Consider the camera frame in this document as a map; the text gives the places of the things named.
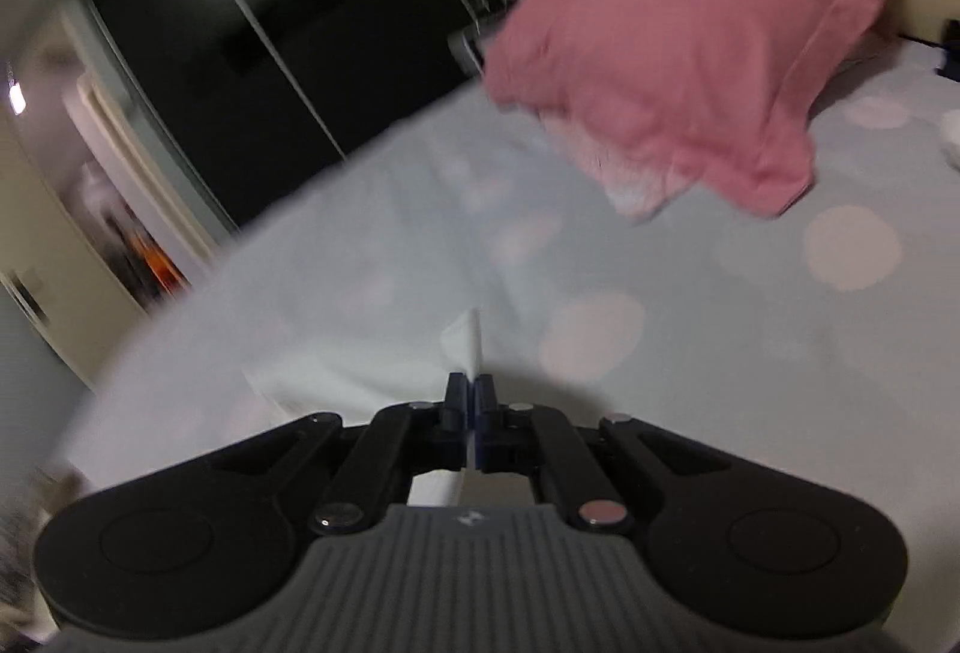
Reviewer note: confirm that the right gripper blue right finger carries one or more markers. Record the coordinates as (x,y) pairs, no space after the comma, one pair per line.
(558,459)

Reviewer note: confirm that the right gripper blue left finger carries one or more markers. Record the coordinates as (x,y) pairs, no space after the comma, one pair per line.
(375,466)

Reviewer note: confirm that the white t-shirt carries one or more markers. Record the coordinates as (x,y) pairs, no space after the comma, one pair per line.
(358,377)

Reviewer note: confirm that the light pink pillowcase underneath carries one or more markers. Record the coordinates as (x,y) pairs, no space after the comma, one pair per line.
(635,191)

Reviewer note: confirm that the grey polka dot bedsheet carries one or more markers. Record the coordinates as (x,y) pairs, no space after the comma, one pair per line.
(823,342)

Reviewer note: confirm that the white nightstand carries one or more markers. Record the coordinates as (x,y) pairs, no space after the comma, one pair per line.
(469,45)

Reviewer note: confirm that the pink pillow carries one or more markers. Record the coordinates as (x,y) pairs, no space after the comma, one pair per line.
(718,89)

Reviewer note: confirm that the black sliding wardrobe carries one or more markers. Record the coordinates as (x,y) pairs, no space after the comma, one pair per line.
(252,98)

